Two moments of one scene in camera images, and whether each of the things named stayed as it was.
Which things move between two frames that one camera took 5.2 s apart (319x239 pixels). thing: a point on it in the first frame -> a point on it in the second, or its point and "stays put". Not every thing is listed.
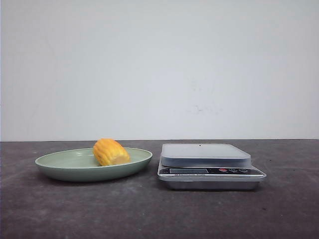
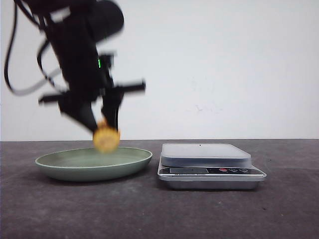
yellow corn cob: (108, 152) -> (106, 140)
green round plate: (108, 160) stays put
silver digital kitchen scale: (207, 167) stays put
